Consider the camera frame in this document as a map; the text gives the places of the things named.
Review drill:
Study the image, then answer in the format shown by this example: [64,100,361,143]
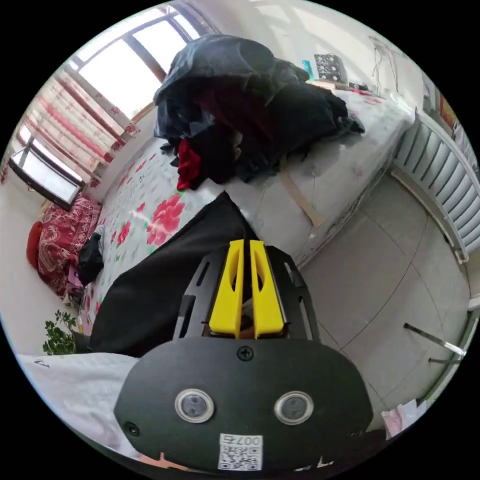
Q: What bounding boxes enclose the window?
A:
[8,7,202,212]

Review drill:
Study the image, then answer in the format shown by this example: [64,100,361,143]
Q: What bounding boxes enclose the green plant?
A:
[42,309,80,356]

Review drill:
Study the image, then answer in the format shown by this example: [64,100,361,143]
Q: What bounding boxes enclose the red patterned quilt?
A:
[26,194,101,299]

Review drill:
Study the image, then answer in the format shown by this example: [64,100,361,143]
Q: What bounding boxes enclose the black floral box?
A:
[313,53,347,82]

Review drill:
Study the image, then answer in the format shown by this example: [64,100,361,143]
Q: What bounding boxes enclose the bed with floral sheet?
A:
[76,79,418,337]

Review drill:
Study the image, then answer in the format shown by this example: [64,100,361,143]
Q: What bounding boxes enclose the black bag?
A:
[77,224,107,288]

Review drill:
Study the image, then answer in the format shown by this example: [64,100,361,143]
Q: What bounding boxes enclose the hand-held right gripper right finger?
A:
[249,239,285,340]

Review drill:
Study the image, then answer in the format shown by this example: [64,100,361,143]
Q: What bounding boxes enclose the black pants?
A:
[88,190,260,358]

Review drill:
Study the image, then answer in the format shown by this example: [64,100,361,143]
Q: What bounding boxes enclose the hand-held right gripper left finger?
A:
[208,239,245,340]

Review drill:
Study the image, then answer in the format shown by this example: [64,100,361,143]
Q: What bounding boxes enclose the red patterned curtain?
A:
[0,69,142,188]

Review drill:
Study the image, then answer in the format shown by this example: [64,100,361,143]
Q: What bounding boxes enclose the white radiator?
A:
[391,110,480,263]

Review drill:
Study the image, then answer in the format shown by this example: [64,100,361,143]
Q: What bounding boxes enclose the pile of clothes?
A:
[153,33,366,191]

